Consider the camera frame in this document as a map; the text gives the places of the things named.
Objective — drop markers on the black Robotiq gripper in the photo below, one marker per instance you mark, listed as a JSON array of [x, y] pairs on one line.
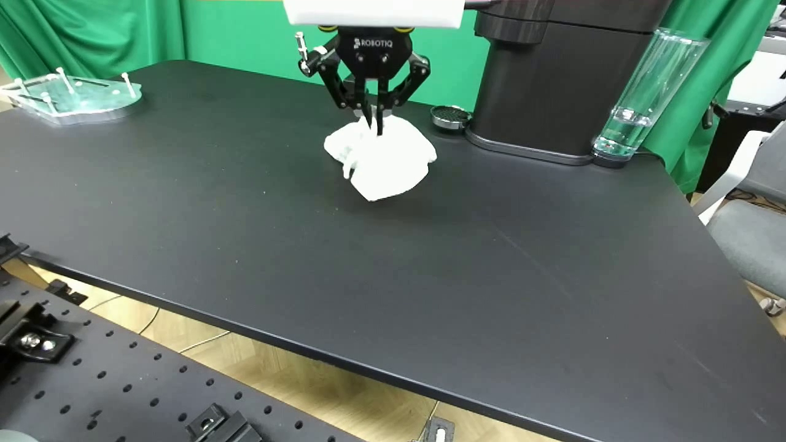
[[371, 56]]

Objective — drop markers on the white cloth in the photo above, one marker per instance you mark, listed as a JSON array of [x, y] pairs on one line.
[[382, 159]]

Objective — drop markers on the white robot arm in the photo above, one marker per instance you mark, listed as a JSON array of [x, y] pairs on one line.
[[371, 12]]

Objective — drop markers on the small black round cap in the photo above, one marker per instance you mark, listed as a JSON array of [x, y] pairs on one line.
[[449, 118]]

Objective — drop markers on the green curtain backdrop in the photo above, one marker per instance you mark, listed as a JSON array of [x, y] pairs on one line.
[[235, 34]]

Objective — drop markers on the tall clear glass cylinder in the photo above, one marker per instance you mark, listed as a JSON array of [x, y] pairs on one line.
[[648, 93]]

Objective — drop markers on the clear acrylic peg rack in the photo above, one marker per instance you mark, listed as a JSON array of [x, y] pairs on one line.
[[72, 94]]

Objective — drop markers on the black clamp block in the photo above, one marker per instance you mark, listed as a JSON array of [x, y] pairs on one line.
[[220, 424]]

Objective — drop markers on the black perforated breadboard plate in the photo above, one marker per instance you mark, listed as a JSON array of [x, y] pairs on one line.
[[122, 377]]

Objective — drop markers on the grey office chair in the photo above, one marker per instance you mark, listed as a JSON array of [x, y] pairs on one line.
[[756, 223]]

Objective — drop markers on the black robot base pedestal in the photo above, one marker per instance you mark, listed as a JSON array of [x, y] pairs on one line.
[[566, 74]]

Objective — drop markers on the black mounting bracket with bolts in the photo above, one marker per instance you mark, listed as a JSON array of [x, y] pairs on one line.
[[33, 338]]

